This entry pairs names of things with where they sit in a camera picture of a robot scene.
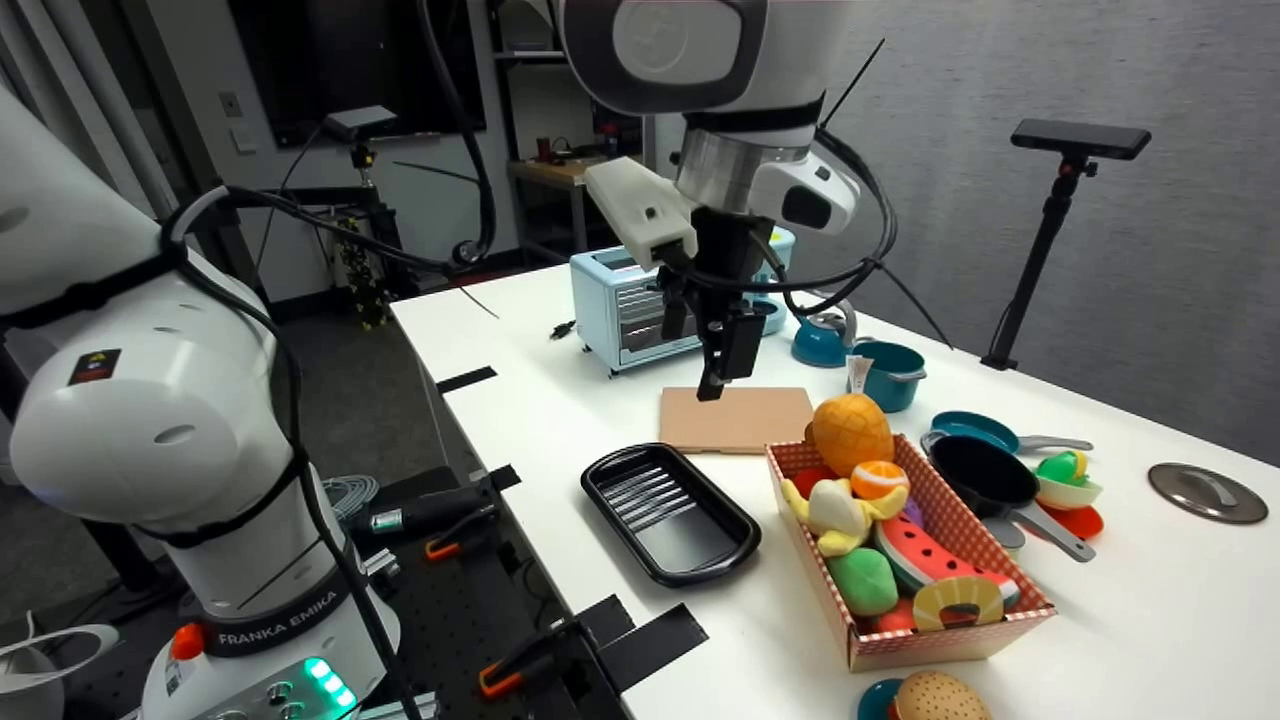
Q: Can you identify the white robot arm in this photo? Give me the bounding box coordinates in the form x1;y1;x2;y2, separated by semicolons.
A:
0;0;857;720

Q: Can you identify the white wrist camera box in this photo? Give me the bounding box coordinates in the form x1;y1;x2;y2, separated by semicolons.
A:
582;158;698;269

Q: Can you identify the red patterned cardboard box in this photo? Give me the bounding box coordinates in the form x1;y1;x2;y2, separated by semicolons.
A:
769;442;1051;673

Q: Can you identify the stuffed orange half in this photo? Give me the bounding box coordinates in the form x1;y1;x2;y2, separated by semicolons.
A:
848;459;911;521

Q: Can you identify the toy burger bun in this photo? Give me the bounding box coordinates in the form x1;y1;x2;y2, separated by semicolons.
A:
890;673;992;720

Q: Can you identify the grey round table grommet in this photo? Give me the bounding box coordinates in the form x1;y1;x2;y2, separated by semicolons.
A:
1146;465;1267;526

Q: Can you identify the black plastic tray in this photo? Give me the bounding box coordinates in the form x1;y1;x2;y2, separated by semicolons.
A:
580;444;761;587

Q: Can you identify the black orange clamp rear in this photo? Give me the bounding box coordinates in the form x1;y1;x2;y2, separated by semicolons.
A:
351;465;518;566

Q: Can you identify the wooden cutting board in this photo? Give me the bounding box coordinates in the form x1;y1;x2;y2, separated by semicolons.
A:
660;389;811;458

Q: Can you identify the black toy frying pan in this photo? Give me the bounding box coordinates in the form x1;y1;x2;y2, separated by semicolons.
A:
928;438;1092;566

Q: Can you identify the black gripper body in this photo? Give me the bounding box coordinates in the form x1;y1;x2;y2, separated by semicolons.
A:
688;209;773;354

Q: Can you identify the wooden side table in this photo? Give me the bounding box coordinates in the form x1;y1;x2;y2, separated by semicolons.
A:
513;161;617;258

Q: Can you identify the black orange clamp front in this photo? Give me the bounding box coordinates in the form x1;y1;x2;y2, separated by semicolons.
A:
477;598;709;702

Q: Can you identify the black orange clamp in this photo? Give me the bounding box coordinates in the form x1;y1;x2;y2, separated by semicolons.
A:
477;598;709;702
351;465;518;566

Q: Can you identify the teal toy cup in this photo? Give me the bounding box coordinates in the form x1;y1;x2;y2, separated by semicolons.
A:
851;341;922;413

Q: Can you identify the black wall monitor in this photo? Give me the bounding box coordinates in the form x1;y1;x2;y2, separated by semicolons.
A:
227;0;487;147

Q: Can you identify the green stuffed fruit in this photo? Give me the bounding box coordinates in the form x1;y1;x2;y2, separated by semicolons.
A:
826;548;900;615

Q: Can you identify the stuffed peeled banana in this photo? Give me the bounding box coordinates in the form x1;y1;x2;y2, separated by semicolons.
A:
783;479;872;562

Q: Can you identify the stuffed pineapple ring slice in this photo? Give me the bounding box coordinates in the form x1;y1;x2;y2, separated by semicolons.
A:
911;576;1004;631

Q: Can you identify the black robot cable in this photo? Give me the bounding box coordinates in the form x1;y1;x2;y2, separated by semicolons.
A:
157;35;902;720

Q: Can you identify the black camera stand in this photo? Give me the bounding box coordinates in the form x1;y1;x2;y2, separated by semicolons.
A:
982;122;1151;370

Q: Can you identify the teal toy pan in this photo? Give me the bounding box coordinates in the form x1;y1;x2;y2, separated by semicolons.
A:
919;410;1092;458

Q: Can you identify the blue toy kettle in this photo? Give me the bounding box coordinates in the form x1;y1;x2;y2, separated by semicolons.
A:
792;308;857;370

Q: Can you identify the stuffed watermelon slice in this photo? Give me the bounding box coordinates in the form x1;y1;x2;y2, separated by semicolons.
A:
872;521;1020;600

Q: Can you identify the green toy in bowl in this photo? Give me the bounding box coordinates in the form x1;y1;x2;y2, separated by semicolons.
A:
1034;451;1101;510

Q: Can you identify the light blue toy toaster oven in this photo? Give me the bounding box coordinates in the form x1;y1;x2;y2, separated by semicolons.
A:
568;225;800;381

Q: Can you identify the orange stuffed pineapple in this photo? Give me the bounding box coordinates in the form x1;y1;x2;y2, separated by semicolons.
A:
804;391;896;478

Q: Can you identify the small tripod camera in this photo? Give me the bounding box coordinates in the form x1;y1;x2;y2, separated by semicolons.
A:
323;103;395;329

